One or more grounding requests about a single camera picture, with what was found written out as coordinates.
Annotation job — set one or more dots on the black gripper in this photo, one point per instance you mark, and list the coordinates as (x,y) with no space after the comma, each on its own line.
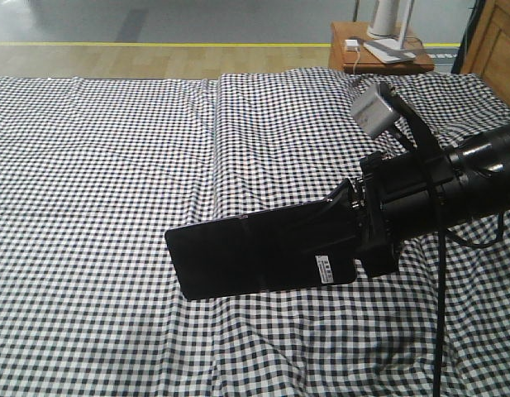
(401,197)

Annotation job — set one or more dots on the black smartphone pink frame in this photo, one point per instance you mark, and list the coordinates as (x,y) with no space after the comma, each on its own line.
(243,255)

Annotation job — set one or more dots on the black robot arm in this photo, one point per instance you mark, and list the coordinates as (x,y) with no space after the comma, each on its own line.
(479,179)

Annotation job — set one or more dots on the checkered bed sheet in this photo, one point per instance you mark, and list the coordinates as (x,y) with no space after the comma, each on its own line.
(92,173)

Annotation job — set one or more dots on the checkered quilt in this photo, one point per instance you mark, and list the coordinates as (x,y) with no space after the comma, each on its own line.
(288,138)

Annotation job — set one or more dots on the wooden nightstand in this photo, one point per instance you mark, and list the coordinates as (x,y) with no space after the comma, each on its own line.
(363,62)

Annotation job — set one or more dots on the white power adapter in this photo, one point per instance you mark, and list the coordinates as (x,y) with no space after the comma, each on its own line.
(352,45)

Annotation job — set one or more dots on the white cylindrical humidifier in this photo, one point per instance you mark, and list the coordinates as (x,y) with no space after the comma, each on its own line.
(384,18)

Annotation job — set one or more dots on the metal pole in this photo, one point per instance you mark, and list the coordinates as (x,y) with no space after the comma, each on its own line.
(356,11)

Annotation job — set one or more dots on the wooden headboard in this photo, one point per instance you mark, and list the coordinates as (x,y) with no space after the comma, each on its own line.
(489,53)

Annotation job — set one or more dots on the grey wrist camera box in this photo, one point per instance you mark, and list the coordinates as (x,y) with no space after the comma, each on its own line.
(373,111)

